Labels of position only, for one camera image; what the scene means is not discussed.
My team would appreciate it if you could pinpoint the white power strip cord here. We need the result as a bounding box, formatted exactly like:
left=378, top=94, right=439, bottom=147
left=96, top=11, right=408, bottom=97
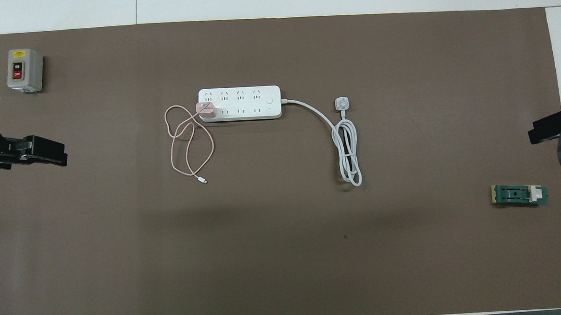
left=280, top=95, right=363, bottom=190

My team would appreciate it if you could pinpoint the grey on-off switch box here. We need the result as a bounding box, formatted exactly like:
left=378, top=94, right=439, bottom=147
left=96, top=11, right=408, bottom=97
left=6, top=47, right=45, bottom=94

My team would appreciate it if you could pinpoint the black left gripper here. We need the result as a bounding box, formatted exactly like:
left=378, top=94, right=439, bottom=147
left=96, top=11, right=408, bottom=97
left=0, top=134, right=69, bottom=171

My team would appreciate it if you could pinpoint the green circuit board fixture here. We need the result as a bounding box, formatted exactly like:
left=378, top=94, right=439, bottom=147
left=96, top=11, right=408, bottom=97
left=491, top=182, right=549, bottom=209

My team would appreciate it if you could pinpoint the brown table mat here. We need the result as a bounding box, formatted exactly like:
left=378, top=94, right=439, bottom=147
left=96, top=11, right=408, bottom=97
left=0, top=2, right=561, bottom=315

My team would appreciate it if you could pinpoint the pink charging cable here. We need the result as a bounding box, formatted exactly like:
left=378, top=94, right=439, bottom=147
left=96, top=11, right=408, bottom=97
left=164, top=103, right=216, bottom=186

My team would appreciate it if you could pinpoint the pink charger adapter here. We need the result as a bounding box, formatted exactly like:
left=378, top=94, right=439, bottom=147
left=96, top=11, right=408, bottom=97
left=196, top=100, right=218, bottom=121

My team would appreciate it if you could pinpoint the white power strip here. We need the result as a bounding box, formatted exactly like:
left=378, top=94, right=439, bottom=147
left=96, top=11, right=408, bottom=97
left=197, top=84, right=283, bottom=123

